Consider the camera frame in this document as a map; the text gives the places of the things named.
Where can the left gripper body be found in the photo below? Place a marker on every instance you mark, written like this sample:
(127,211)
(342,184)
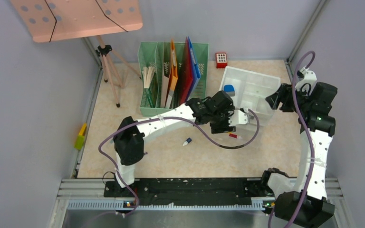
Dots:
(220,123)

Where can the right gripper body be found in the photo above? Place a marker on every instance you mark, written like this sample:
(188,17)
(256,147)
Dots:
(288,103)

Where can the clear plastic drawer unit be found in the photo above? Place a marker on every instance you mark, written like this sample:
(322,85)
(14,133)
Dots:
(250,92)

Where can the red translucent file folder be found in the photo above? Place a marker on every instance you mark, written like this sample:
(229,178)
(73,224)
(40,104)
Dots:
(186,74)

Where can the green file rack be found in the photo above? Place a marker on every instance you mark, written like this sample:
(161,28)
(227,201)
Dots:
(150,54)

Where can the green children's book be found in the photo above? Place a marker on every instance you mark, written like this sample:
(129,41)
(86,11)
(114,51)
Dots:
(148,84)

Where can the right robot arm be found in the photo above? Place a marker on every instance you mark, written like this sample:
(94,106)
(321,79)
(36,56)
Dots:
(304,203)

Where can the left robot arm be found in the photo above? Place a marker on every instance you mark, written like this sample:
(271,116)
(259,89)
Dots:
(134,134)

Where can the red dropper bottle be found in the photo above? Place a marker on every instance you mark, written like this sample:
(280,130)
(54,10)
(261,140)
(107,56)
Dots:
(232,135)

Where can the blue eraser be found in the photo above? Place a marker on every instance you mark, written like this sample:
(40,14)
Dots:
(229,90)

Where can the red small box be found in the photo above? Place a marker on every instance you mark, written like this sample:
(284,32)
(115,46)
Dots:
(221,60)

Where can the orange file folder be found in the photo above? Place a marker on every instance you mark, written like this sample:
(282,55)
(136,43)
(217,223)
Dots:
(173,75)

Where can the pink lamp stand pole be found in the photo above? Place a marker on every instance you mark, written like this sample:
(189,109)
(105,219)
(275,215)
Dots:
(111,74)

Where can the black lamp clamp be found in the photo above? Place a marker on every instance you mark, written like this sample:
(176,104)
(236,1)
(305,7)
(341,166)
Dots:
(103,51)

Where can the yellow green clamp tool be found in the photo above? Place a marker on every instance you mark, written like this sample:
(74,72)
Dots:
(79,143)

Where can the pink perforated lamp panel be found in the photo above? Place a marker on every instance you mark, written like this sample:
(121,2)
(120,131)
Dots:
(54,20)

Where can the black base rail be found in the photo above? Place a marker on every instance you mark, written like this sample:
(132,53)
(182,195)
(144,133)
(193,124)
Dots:
(191,194)

